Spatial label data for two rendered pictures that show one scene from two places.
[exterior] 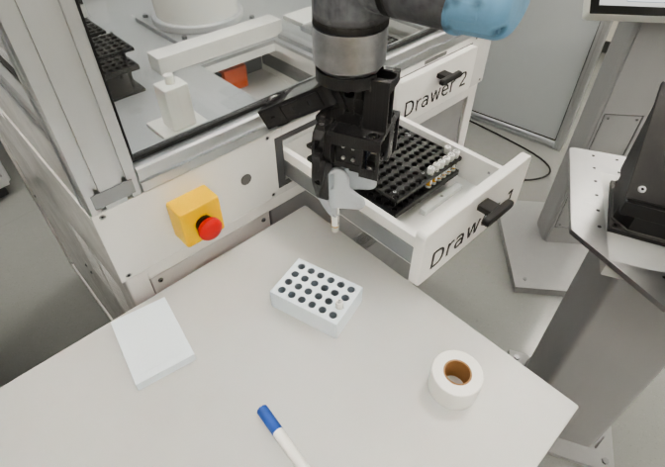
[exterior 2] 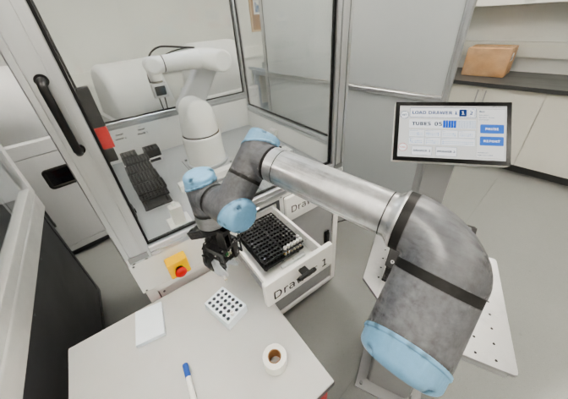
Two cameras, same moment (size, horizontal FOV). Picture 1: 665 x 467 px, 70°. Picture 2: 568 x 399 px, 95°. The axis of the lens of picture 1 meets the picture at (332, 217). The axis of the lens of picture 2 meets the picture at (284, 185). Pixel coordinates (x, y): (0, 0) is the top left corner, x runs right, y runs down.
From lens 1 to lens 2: 0.37 m
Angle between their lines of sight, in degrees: 12
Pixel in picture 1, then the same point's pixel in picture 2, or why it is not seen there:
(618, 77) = (420, 186)
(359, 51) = (207, 224)
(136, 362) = (139, 334)
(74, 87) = (120, 221)
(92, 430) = (113, 366)
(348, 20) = (199, 215)
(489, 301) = (361, 300)
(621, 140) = not seen: hidden behind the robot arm
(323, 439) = (207, 384)
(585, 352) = not seen: hidden behind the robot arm
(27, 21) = (101, 201)
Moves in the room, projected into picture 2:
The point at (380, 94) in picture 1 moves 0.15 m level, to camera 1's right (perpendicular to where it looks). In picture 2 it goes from (221, 237) to (280, 240)
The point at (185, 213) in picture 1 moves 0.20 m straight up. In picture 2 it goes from (170, 265) to (150, 222)
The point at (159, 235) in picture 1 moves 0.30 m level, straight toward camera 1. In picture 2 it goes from (161, 273) to (158, 356)
